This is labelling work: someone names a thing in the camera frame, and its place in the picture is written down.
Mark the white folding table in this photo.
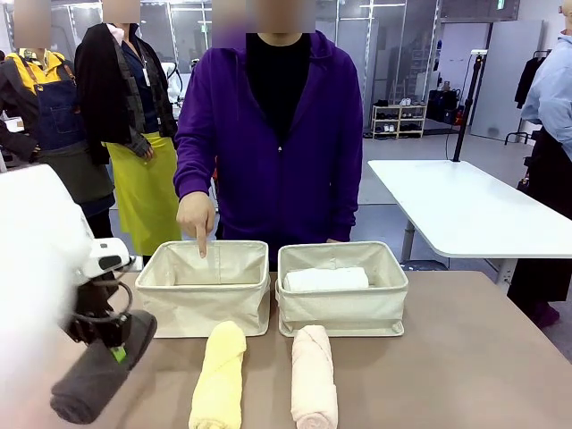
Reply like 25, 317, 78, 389
366, 159, 572, 285

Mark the person with denim apron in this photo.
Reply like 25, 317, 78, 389
0, 0, 116, 240

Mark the yellow rolled towel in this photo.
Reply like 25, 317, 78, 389
188, 320, 248, 429

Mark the person in light blue shirt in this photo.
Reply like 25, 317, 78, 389
506, 6, 572, 330

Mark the black luggage bag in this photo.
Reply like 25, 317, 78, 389
425, 88, 462, 125

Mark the cream fabric basket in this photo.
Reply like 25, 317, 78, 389
134, 240, 272, 339
274, 240, 410, 338

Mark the person's right hand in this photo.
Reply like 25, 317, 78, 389
175, 192, 216, 260

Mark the person with yellow-green apron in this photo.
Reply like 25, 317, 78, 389
73, 0, 183, 265

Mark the white towel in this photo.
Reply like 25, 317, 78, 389
282, 266, 371, 293

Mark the pink towel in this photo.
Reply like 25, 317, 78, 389
290, 324, 340, 429

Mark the person's left forearm purple sleeve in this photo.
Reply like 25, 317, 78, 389
327, 151, 365, 243

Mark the grey towel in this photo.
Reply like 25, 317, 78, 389
49, 309, 159, 425

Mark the black hanging garment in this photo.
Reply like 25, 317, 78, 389
514, 49, 550, 110

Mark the black camera stand pole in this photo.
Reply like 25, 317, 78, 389
451, 48, 489, 163

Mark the wooden shoe rack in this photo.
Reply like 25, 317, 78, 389
371, 103, 428, 141

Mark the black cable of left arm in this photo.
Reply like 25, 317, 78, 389
71, 279, 135, 324

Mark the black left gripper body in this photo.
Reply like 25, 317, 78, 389
65, 277, 134, 349

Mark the person in purple hoodie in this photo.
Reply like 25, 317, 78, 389
172, 0, 365, 272

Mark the person's right forearm purple sleeve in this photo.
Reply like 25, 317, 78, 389
172, 129, 221, 205

